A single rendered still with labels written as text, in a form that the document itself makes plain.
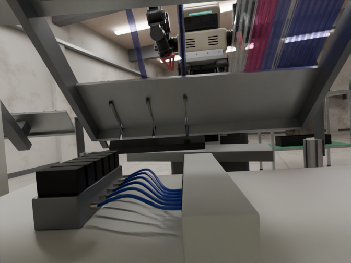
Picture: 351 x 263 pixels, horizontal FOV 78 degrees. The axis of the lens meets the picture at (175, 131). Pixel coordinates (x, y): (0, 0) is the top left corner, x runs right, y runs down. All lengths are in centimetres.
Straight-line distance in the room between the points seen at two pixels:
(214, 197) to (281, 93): 56
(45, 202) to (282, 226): 24
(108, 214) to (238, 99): 51
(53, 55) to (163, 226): 48
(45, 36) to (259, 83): 54
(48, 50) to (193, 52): 84
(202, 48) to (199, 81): 69
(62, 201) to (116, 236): 7
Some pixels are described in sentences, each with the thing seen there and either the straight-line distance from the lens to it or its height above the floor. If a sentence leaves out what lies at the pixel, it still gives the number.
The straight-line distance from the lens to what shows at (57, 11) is 57.
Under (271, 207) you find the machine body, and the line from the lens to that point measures 29.
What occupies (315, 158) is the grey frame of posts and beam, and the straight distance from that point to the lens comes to 83.
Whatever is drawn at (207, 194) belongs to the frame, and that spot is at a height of 67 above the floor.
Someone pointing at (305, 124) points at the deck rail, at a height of 69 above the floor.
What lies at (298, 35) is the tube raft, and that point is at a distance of 63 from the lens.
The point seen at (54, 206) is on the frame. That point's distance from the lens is 27.
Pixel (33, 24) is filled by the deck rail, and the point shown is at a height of 94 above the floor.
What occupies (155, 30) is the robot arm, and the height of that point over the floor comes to 112.
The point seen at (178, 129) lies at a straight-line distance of 72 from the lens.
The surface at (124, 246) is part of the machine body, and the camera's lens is 22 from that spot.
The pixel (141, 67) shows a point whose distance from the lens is 60.
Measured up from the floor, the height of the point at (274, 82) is 82.
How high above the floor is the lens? 73
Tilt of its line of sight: 3 degrees down
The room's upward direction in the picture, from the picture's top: 4 degrees counter-clockwise
